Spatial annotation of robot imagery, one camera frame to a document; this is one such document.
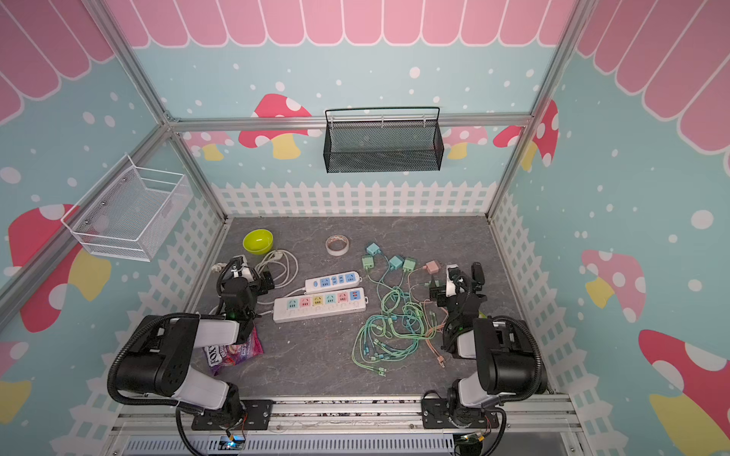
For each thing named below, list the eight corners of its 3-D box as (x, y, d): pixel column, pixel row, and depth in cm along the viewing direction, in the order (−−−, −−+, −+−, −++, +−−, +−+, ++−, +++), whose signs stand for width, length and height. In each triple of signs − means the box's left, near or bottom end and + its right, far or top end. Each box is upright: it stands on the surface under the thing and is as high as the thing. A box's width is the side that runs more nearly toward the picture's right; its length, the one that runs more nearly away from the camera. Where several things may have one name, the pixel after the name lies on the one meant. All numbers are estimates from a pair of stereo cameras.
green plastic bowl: (244, 257, 110) (238, 249, 106) (251, 238, 116) (246, 229, 112) (273, 257, 110) (269, 249, 106) (278, 238, 116) (274, 229, 112)
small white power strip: (306, 295, 98) (304, 292, 96) (305, 283, 101) (303, 279, 99) (362, 285, 101) (362, 282, 99) (359, 273, 104) (359, 270, 102)
